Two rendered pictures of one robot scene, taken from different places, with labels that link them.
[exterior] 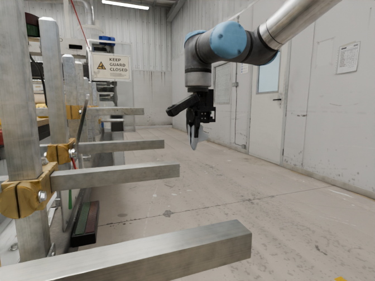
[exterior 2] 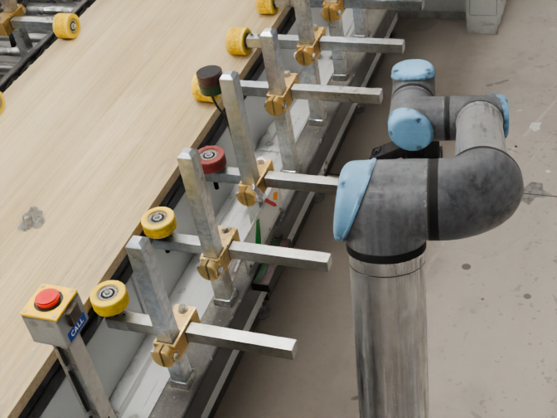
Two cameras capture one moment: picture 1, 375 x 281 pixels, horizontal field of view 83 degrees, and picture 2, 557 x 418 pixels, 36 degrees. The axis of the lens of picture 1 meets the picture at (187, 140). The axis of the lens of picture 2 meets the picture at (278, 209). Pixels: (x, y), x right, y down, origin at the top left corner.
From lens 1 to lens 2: 161 cm
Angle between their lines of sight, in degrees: 51
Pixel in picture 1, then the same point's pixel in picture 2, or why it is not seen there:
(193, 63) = not seen: hidden behind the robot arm
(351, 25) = not seen: outside the picture
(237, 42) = (415, 138)
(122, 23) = not seen: outside the picture
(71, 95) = (273, 83)
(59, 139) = (248, 180)
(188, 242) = (261, 342)
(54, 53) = (235, 108)
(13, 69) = (197, 202)
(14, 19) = (195, 178)
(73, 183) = (243, 256)
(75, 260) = (219, 331)
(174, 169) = (322, 265)
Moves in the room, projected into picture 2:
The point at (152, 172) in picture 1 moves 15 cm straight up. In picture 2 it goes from (302, 263) to (293, 212)
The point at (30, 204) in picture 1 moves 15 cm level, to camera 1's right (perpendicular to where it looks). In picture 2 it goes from (214, 275) to (264, 300)
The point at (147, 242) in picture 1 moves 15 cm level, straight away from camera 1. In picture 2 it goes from (246, 334) to (278, 285)
